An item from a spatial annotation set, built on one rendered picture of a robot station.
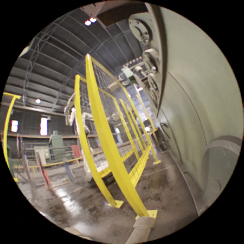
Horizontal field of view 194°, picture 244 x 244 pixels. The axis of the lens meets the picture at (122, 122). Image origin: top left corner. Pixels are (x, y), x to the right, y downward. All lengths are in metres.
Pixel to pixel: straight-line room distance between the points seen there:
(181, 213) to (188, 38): 0.82
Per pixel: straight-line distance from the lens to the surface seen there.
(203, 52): 0.25
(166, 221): 0.68
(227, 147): 0.27
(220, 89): 0.26
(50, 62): 11.77
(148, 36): 0.50
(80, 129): 0.70
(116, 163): 0.32
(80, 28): 10.50
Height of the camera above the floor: 0.65
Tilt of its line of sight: 15 degrees up
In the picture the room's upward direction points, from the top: 22 degrees counter-clockwise
